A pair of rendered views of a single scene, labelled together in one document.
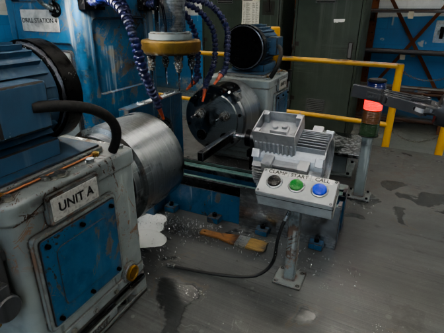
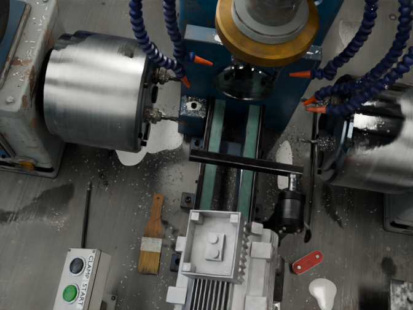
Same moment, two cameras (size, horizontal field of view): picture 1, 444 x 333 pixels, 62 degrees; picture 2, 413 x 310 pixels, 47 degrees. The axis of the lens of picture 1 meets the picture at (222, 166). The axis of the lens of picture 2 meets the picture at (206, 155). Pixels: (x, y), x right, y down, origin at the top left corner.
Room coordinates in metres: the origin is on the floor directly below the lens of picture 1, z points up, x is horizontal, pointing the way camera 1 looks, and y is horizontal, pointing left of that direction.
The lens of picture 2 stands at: (0.86, -0.31, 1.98)
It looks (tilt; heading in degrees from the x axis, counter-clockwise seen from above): 67 degrees down; 62
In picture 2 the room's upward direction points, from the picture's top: 12 degrees clockwise
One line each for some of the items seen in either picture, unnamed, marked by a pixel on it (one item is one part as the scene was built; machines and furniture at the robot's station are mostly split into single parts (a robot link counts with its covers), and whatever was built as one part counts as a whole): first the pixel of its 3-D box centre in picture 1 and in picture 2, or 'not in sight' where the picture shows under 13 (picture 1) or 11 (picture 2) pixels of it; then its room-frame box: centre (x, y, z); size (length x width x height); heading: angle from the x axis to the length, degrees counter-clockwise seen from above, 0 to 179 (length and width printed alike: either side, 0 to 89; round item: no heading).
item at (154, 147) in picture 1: (112, 174); (85, 88); (0.83, 0.27, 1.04); 0.37 x 0.25 x 0.25; 155
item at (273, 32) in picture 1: (261, 73); not in sight; (1.72, -0.18, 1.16); 0.33 x 0.26 x 0.42; 155
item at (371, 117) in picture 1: (371, 115); not in sight; (1.20, -0.50, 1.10); 0.06 x 0.06 x 0.04
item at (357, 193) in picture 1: (367, 141); not in sight; (1.20, -0.50, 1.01); 0.08 x 0.08 x 0.42; 65
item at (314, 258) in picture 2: not in sight; (306, 262); (1.25, -0.21, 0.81); 0.09 x 0.03 x 0.02; 12
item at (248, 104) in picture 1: (227, 111); (384, 137); (1.45, -0.02, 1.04); 0.41 x 0.25 x 0.25; 155
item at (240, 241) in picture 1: (232, 239); (153, 232); (0.91, -0.03, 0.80); 0.21 x 0.05 x 0.01; 67
